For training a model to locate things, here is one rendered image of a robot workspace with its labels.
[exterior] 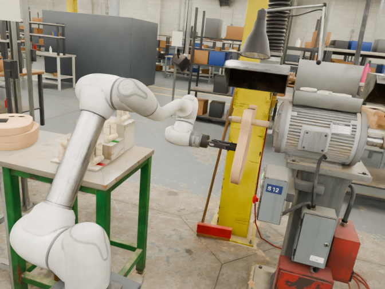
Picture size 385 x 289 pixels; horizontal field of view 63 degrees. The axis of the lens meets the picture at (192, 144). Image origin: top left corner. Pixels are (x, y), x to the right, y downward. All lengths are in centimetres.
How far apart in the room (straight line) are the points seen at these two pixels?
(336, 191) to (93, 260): 107
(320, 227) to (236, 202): 128
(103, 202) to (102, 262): 49
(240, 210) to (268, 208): 143
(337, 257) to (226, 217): 128
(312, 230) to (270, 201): 31
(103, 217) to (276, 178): 84
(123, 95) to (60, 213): 48
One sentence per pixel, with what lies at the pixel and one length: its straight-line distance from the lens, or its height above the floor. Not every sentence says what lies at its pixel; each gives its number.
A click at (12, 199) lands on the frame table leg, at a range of 194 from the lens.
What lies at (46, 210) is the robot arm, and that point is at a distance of 124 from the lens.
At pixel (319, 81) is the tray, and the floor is 148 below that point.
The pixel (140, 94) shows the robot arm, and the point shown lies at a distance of 121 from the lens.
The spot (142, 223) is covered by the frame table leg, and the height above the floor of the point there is 42.
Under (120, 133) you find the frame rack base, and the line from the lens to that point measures 189.
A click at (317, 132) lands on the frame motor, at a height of 128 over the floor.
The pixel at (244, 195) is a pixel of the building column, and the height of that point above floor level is 43.
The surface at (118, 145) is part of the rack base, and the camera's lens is 182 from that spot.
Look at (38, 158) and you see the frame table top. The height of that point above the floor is 93.
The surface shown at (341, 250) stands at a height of 72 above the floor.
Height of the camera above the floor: 160
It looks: 18 degrees down
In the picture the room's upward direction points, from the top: 6 degrees clockwise
